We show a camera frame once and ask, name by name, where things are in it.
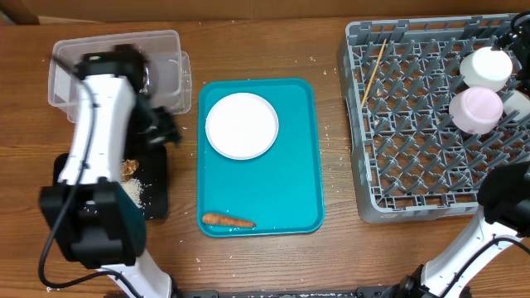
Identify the grey dishwasher rack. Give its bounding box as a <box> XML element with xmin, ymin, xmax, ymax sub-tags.
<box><xmin>337</xmin><ymin>14</ymin><xmax>529</xmax><ymax>224</ymax></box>

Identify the wooden chopstick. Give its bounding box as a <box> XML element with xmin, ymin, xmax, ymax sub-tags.
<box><xmin>361</xmin><ymin>39</ymin><xmax>387</xmax><ymax>109</ymax></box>

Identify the white cup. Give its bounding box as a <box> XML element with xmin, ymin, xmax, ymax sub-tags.
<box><xmin>503</xmin><ymin>90</ymin><xmax>530</xmax><ymax>121</ymax></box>

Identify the large white plate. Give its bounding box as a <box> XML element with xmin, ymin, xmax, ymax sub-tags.
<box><xmin>205</xmin><ymin>93</ymin><xmax>279</xmax><ymax>161</ymax></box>

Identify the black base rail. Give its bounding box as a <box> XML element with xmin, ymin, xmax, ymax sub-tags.
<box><xmin>172</xmin><ymin>285</ymin><xmax>398</xmax><ymax>298</ymax></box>

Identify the carrot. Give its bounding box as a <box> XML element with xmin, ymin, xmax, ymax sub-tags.
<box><xmin>202</xmin><ymin>213</ymin><xmax>257</xmax><ymax>228</ymax></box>

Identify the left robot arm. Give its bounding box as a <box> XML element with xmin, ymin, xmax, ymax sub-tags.
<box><xmin>37</xmin><ymin>44</ymin><xmax>181</xmax><ymax>297</ymax></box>

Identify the clear plastic bin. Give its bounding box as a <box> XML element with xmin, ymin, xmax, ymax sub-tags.
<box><xmin>48</xmin><ymin>30</ymin><xmax>192</xmax><ymax>123</ymax></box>

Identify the brown food scrap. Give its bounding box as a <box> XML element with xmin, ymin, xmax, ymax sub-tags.
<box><xmin>121</xmin><ymin>159</ymin><xmax>139</xmax><ymax>182</ymax></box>

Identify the pile of white rice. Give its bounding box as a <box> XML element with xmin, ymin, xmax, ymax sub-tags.
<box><xmin>122</xmin><ymin>178</ymin><xmax>144</xmax><ymax>209</ymax></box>

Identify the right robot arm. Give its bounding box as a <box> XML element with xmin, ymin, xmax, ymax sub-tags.
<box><xmin>381</xmin><ymin>46</ymin><xmax>520</xmax><ymax>297</ymax></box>

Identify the black plastic tray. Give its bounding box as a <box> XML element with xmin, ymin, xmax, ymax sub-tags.
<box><xmin>55</xmin><ymin>144</ymin><xmax>169</xmax><ymax>221</ymax></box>

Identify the teal serving tray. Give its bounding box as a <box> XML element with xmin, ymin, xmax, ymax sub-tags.
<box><xmin>196</xmin><ymin>78</ymin><xmax>325</xmax><ymax>238</ymax></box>

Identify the pink white bowl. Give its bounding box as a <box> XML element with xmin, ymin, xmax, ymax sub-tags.
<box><xmin>449</xmin><ymin>87</ymin><xmax>504</xmax><ymax>135</ymax></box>

